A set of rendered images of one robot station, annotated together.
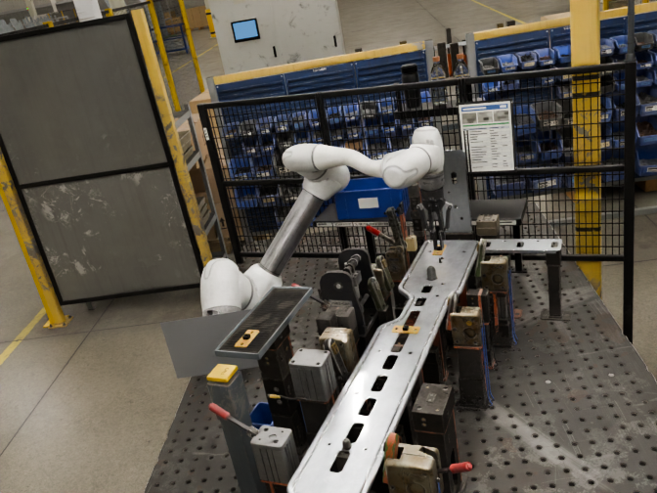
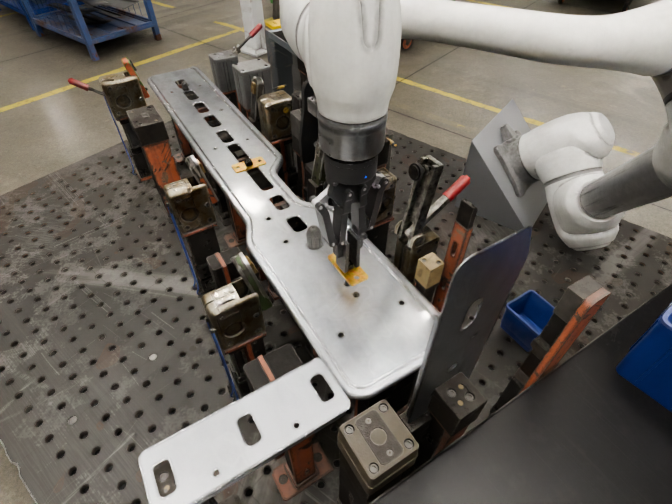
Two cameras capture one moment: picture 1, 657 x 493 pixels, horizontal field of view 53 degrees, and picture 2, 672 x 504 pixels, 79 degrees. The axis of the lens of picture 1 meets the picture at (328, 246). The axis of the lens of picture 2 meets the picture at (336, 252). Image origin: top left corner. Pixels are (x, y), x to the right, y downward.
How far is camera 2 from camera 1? 260 cm
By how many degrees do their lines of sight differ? 94
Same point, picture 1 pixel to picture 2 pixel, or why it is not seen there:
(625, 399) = (45, 384)
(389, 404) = (185, 113)
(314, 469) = (192, 76)
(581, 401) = (100, 349)
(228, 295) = (530, 140)
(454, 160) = (482, 274)
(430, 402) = (142, 113)
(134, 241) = not seen: outside the picture
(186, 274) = not seen: outside the picture
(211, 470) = not seen: hidden behind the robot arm
